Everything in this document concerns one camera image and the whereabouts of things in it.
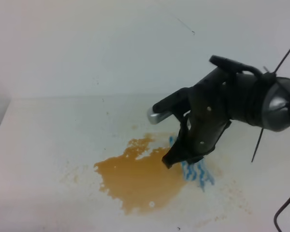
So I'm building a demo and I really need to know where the brown coffee stain puddle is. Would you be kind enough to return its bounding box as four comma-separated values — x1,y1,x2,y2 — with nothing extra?
94,134,186,215

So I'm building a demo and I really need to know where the black gripper finger with silver tip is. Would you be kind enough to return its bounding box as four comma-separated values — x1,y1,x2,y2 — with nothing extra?
147,87,191,124

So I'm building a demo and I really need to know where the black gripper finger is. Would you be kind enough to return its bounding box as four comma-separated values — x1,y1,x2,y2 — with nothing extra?
161,115,204,169

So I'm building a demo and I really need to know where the blue white wavy striped rag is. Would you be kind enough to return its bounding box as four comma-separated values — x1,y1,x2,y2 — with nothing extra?
168,136,215,192

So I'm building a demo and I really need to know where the thin black cable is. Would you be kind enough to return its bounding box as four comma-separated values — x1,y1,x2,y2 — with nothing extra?
274,181,290,232

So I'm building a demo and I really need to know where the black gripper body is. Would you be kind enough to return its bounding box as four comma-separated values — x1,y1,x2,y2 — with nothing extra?
186,68,263,155

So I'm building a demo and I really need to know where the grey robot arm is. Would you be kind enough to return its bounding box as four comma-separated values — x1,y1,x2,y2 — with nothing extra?
147,68,290,168

